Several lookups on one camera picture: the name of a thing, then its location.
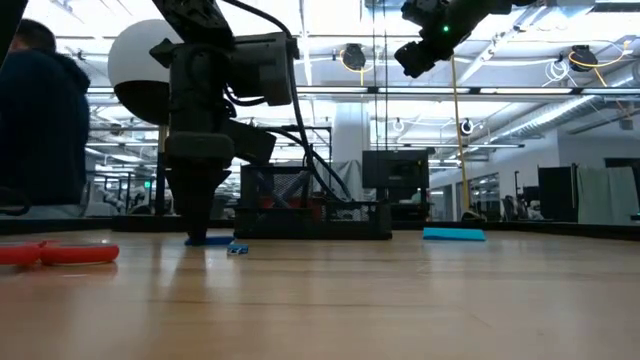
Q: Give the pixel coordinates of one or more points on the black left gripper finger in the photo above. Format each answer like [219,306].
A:
[199,200]

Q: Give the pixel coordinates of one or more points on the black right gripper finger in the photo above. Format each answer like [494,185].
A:
[411,61]

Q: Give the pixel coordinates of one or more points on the dark blue eraser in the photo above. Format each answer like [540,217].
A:
[220,241]

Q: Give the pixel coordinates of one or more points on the small blue binder clip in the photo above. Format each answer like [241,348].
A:
[238,249]

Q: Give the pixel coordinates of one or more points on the blue and white pen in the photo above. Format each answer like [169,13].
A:
[274,184]

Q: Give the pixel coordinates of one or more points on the light blue sticky note pad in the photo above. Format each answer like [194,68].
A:
[454,234]

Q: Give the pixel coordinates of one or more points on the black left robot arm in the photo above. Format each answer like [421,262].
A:
[195,20]

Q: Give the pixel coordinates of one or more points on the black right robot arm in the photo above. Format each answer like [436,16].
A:
[505,4]

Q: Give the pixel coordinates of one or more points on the black mesh desk organizer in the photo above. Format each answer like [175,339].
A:
[350,227]

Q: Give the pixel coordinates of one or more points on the white globe table lamp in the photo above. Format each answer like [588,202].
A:
[132,60]

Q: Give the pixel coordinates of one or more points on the black monitor screen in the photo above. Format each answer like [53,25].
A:
[395,170]

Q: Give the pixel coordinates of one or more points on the person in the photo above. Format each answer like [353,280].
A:
[45,125]

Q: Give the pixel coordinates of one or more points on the black cabinet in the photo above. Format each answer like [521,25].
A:
[557,195]

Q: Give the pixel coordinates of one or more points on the grey-green curtain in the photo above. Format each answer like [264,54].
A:
[600,190]

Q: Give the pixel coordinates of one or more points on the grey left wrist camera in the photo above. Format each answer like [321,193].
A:
[262,70]

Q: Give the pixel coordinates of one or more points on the black metal frame rig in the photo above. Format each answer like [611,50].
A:
[287,128]

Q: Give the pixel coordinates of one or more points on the silver ventilation duct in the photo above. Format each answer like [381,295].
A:
[550,116]

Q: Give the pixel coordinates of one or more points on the black metal table frame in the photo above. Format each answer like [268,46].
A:
[550,229]

